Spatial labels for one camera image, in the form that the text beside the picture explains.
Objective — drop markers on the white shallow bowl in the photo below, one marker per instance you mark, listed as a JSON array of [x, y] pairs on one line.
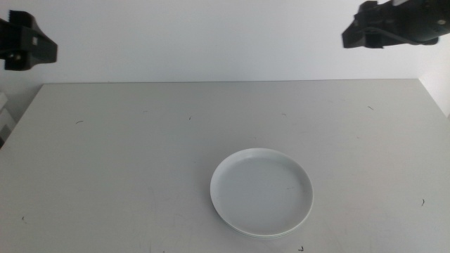
[[262, 191]]

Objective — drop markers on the white side furniture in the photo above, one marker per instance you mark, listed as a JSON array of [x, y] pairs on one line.
[[5, 117]]

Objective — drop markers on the grey shallow bowl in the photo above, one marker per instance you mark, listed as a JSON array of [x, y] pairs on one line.
[[263, 238]]

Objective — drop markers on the pale green shallow bowl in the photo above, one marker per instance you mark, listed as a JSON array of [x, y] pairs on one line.
[[263, 236]]

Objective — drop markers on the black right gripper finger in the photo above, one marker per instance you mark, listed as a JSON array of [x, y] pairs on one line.
[[364, 12], [362, 38]]

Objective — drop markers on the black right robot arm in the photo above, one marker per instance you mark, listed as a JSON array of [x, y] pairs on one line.
[[444, 14]]

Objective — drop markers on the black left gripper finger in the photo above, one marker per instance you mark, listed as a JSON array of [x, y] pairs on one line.
[[22, 19], [37, 49]]

